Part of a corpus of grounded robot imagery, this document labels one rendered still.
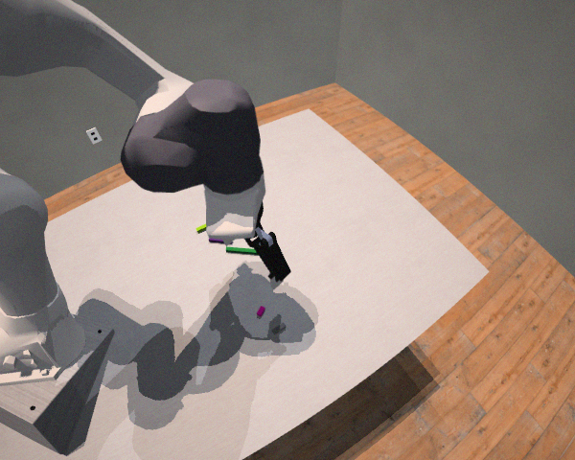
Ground grey rod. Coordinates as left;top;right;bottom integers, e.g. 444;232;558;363
272;323;287;335

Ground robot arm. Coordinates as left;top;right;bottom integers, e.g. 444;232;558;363
0;0;266;386

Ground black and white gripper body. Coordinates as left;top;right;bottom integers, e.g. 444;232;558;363
254;203;264;238

